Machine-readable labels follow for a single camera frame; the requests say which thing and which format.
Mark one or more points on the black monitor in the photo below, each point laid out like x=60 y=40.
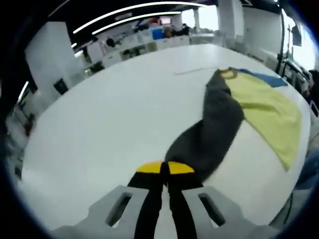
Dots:
x=296 y=35

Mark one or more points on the yellow blue grey garment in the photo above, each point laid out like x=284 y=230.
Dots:
x=214 y=129

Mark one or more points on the ceiling light strip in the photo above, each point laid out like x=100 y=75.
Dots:
x=132 y=19
x=129 y=11

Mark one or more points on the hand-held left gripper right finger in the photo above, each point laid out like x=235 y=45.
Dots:
x=184 y=181

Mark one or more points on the black stand pole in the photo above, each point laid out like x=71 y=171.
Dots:
x=281 y=39

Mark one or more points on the white cabinet row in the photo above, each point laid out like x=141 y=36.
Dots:
x=139 y=47

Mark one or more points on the wide white square pillar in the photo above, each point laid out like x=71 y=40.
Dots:
x=49 y=54

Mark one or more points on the black wall panel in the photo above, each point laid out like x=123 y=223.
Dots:
x=60 y=86

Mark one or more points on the person's blue trousers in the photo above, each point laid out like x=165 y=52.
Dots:
x=311 y=164

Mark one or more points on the white desk black legs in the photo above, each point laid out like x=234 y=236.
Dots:
x=295 y=68

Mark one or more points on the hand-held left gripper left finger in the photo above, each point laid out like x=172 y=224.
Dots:
x=139 y=183

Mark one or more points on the blue storage bin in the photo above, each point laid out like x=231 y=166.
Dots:
x=157 y=33

